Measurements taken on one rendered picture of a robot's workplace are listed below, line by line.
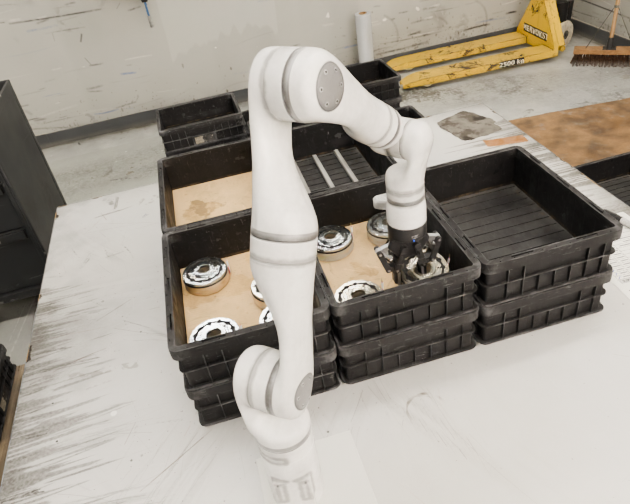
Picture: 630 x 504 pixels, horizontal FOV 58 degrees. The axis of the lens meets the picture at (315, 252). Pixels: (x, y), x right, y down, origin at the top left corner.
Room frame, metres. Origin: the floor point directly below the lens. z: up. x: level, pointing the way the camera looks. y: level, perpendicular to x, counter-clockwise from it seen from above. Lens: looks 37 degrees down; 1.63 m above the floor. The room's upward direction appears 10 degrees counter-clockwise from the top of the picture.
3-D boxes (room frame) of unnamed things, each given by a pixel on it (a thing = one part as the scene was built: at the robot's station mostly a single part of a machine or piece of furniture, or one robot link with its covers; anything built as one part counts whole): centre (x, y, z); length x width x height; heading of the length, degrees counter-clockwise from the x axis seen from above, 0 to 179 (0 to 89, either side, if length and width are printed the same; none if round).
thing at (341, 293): (0.87, -0.07, 0.86); 0.10 x 0.10 x 0.01
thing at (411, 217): (0.91, -0.18, 1.04); 0.11 x 0.09 x 0.06; 7
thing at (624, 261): (1.03, -0.76, 0.70); 0.33 x 0.23 x 0.01; 9
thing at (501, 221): (1.03, -0.43, 0.87); 0.40 x 0.30 x 0.11; 9
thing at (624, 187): (1.81, -1.27, 0.26); 0.40 x 0.30 x 0.23; 9
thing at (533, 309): (1.03, -0.43, 0.76); 0.40 x 0.30 x 0.12; 9
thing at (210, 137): (2.69, 0.45, 0.37); 0.40 x 0.30 x 0.45; 100
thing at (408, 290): (0.99, -0.13, 0.92); 0.40 x 0.30 x 0.02; 9
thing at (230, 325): (0.82, 0.22, 0.86); 0.10 x 0.10 x 0.01
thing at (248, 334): (0.94, 0.17, 0.92); 0.40 x 0.30 x 0.02; 9
